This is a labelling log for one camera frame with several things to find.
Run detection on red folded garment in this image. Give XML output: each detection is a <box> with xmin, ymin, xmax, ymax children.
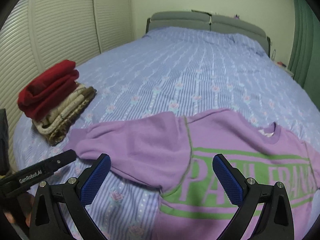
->
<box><xmin>17</xmin><ymin>60</ymin><xmax>79</xmax><ymax>121</ymax></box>

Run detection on clear plastic bottle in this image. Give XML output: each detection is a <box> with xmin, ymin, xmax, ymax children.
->
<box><xmin>271</xmin><ymin>49</ymin><xmax>276</xmax><ymax>61</ymax></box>

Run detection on white bedside table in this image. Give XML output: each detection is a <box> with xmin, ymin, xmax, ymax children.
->
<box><xmin>274</xmin><ymin>61</ymin><xmax>294</xmax><ymax>79</ymax></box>

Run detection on person's left hand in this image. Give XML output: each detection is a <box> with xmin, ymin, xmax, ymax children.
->
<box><xmin>3</xmin><ymin>192</ymin><xmax>34</xmax><ymax>232</ymax></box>

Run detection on white louvered wardrobe doors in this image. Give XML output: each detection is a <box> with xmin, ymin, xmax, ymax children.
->
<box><xmin>0</xmin><ymin>0</ymin><xmax>135</xmax><ymax>165</ymax></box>

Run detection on grey upholstered headboard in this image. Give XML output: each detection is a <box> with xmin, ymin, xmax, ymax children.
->
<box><xmin>145</xmin><ymin>10</ymin><xmax>271</xmax><ymax>55</ymax></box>

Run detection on purple sweatshirt green print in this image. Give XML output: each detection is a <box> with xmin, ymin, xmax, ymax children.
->
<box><xmin>65</xmin><ymin>109</ymin><xmax>319</xmax><ymax>239</ymax></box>

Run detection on green curtain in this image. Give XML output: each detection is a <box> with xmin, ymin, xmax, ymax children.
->
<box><xmin>289</xmin><ymin>0</ymin><xmax>319</xmax><ymax>104</ymax></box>

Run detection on lilac floral striped bedspread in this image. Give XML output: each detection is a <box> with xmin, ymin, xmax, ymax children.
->
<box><xmin>14</xmin><ymin>27</ymin><xmax>319</xmax><ymax>239</ymax></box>

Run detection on beige brown folded knit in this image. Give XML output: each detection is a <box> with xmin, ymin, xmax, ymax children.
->
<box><xmin>33</xmin><ymin>83</ymin><xmax>97</xmax><ymax>146</ymax></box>

